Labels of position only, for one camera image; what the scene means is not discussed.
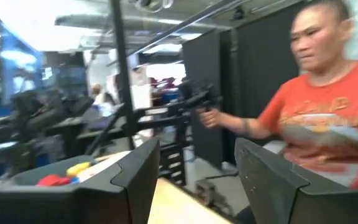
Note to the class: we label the person's hand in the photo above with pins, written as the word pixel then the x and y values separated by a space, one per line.
pixel 211 118

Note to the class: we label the person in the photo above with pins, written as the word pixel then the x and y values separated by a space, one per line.
pixel 97 93
pixel 322 109

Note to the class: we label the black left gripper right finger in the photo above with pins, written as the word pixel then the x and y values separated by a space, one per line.
pixel 291 202

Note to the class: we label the black folding partition screen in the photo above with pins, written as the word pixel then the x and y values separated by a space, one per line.
pixel 259 77

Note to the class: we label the small blue building block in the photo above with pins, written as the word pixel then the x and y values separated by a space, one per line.
pixel 75 180

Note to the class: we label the person's forearm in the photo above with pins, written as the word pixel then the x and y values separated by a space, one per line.
pixel 244 126

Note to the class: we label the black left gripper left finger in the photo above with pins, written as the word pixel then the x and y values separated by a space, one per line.
pixel 104 202

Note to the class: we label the black metal table frame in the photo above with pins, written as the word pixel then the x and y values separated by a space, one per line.
pixel 121 62

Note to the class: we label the dark teal plastic bin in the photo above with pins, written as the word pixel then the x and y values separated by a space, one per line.
pixel 26 180

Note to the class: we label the small red building block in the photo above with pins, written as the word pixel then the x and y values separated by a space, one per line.
pixel 53 180

